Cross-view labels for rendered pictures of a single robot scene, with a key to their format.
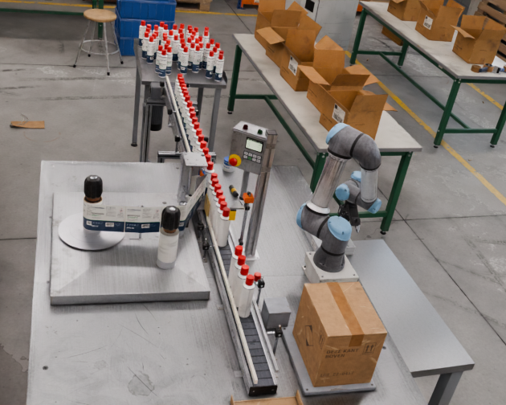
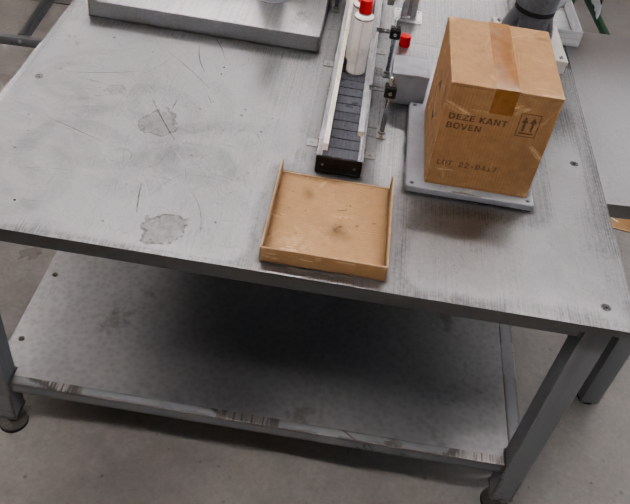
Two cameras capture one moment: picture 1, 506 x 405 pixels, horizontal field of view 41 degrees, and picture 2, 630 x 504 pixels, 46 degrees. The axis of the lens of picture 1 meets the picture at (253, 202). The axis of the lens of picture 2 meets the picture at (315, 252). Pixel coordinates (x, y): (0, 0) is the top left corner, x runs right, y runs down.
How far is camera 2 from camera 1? 115 cm
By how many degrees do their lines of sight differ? 19
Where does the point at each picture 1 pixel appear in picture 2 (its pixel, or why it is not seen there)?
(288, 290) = not seen: hidden behind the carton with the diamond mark
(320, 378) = (435, 167)
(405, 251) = not seen: outside the picture
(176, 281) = (274, 17)
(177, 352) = (235, 99)
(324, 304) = (468, 44)
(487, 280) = not seen: outside the picture
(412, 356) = (620, 185)
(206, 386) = (254, 145)
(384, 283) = (614, 88)
